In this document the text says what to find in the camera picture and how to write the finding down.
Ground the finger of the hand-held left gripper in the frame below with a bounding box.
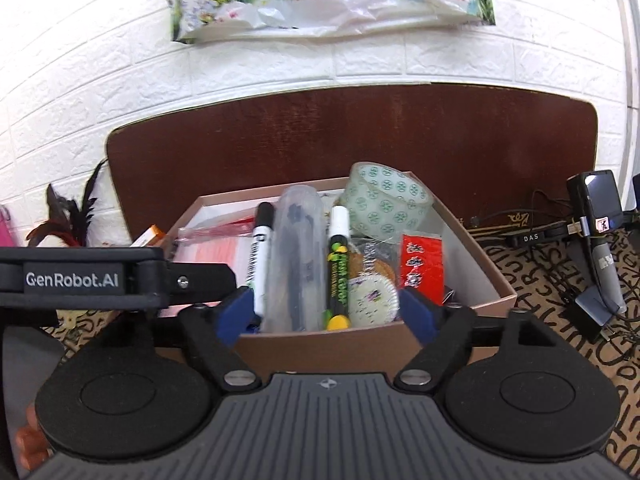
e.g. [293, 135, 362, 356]
[167, 262, 237, 306]

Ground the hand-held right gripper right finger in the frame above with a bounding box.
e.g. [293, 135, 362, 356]
[395, 287, 566, 391]

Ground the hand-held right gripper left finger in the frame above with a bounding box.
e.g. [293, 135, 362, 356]
[100, 287, 262, 392]

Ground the bag of pink face masks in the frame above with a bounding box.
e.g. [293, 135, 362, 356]
[177, 220, 258, 291]

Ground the white marker with black cap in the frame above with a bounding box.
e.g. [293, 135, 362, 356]
[248, 202, 275, 318]

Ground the clear plastic case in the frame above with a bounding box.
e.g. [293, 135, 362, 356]
[261, 185, 333, 333]

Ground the brown cardboard box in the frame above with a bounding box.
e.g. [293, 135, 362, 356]
[160, 170, 518, 381]

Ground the black yellow marker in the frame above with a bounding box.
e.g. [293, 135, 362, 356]
[325, 205, 352, 332]

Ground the person's left hand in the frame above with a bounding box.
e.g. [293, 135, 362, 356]
[14, 402, 53, 473]

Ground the red printed packet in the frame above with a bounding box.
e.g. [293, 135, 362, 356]
[398, 231, 446, 306]

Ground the dark red feather toy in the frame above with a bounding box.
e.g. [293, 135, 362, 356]
[26, 160, 108, 248]

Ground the white orange medicine box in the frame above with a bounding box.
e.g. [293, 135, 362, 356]
[130, 225, 166, 248]

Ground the clear bag of cookies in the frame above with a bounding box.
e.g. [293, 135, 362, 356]
[350, 240, 401, 281]

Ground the clear green patterned tape roll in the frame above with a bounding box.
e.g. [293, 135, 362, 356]
[342, 161, 435, 241]

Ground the brown letter printed blanket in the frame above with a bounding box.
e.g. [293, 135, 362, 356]
[40, 220, 640, 468]

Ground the black flat bar device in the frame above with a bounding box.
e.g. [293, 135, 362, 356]
[505, 225, 571, 248]

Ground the grey power adapter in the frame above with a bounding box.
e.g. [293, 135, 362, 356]
[565, 287, 617, 343]

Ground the dark brown wooden headboard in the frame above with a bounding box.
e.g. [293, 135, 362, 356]
[105, 82, 599, 246]

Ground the black cable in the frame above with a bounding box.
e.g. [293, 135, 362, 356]
[470, 189, 573, 228]

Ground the grey camera grip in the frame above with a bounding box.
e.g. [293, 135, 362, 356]
[590, 237, 628, 316]

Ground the black handheld camera device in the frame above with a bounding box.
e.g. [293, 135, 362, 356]
[566, 170, 625, 241]

